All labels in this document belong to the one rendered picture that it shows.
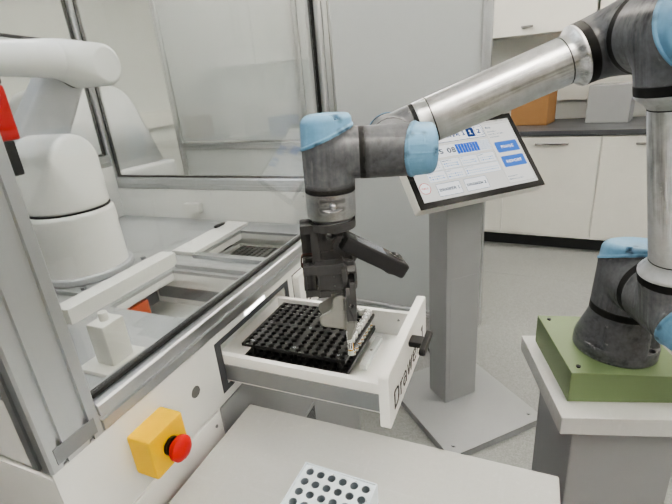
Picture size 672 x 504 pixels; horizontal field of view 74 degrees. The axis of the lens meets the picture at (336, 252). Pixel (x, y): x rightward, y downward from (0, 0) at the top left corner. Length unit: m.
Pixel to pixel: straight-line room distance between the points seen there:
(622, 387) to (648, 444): 0.15
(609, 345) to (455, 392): 1.15
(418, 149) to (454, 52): 1.74
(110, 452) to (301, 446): 0.32
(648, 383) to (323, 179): 0.72
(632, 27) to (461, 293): 1.25
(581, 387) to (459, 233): 0.87
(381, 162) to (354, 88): 1.91
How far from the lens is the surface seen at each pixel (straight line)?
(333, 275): 0.68
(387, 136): 0.63
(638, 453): 1.14
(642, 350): 1.02
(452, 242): 1.70
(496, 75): 0.78
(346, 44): 2.54
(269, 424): 0.94
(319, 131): 0.62
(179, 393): 0.84
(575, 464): 1.12
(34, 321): 0.63
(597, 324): 1.01
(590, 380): 0.99
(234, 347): 0.97
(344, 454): 0.86
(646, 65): 0.74
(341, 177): 0.63
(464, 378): 2.05
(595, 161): 3.64
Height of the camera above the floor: 1.38
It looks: 21 degrees down
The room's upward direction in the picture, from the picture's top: 5 degrees counter-clockwise
